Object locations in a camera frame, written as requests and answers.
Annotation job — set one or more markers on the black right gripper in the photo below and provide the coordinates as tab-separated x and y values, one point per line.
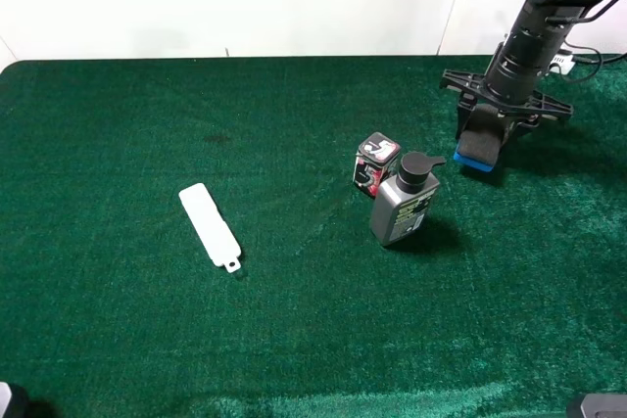
513	120

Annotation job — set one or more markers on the black blue felt eraser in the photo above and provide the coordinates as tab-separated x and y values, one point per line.
480	141

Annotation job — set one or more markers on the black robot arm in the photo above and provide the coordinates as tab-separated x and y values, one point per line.
523	58

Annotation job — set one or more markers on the dark object bottom right corner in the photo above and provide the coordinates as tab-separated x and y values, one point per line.
598	406

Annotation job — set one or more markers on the white power strip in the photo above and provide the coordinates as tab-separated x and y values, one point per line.
562	63

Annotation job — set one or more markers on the small black red printed box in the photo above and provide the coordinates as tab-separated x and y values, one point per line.
376	158

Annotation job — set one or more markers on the grey pump bottle black cap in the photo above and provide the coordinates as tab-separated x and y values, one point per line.
403	200

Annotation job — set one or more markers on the green velvet table cloth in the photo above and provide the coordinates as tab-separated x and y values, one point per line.
509	301

